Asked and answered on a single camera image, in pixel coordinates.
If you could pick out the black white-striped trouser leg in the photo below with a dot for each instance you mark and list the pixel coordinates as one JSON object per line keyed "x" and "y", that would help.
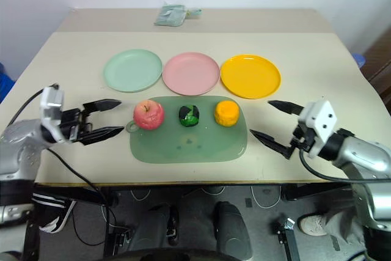
{"x": 50, "y": 209}

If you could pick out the black metal stand leg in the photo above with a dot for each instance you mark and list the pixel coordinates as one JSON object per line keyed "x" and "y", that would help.
{"x": 288, "y": 239}

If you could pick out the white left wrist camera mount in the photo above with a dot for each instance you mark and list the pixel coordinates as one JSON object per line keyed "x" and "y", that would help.
{"x": 52, "y": 102}

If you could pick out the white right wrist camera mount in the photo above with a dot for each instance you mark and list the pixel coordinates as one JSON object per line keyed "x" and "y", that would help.
{"x": 320, "y": 117}

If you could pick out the yellow plate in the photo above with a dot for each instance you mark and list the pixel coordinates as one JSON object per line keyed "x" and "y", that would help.
{"x": 250, "y": 76}

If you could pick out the brown wooden furniture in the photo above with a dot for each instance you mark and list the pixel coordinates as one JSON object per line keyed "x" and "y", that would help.
{"x": 380, "y": 65}

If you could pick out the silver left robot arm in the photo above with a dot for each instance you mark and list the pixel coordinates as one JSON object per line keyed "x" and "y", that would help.
{"x": 18, "y": 148}

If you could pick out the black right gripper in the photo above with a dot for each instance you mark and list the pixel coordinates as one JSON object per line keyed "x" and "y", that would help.
{"x": 305, "y": 138}

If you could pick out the red apple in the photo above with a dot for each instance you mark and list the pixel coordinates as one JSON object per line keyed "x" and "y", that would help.
{"x": 149, "y": 115}

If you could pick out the green and black fruit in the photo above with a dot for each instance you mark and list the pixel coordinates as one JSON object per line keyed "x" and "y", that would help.
{"x": 189, "y": 116}

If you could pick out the translucent green tray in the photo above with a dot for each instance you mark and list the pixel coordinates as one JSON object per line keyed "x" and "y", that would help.
{"x": 189, "y": 148}

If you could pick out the blue object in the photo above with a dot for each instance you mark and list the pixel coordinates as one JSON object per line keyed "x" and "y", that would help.
{"x": 4, "y": 83}

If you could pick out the orange fruit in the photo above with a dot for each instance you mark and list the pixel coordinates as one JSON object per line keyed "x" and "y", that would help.
{"x": 226, "y": 113}

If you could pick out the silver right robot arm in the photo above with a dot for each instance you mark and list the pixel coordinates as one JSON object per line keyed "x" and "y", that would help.
{"x": 366, "y": 154}

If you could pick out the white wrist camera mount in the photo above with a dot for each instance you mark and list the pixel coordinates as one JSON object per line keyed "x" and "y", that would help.
{"x": 52, "y": 102}
{"x": 320, "y": 117}

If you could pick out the mint green plate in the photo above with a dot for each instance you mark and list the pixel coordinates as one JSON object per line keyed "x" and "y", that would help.
{"x": 133, "y": 70}

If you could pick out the white shoe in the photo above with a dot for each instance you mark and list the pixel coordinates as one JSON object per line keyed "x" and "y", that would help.
{"x": 313, "y": 224}

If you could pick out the grey trouser leg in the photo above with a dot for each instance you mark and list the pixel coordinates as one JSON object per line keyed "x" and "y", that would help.
{"x": 342, "y": 222}

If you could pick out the dark rounded shape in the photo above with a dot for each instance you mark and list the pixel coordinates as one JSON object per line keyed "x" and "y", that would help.
{"x": 152, "y": 227}
{"x": 233, "y": 230}

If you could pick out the pink plate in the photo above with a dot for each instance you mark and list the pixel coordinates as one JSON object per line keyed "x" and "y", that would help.
{"x": 191, "y": 73}

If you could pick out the black table frame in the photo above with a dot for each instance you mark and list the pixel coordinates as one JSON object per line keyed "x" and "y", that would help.
{"x": 305, "y": 193}

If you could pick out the blue stool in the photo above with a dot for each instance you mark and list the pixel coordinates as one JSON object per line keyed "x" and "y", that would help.
{"x": 358, "y": 59}

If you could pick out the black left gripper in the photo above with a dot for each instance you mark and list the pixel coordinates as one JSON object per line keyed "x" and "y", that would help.
{"x": 76, "y": 122}

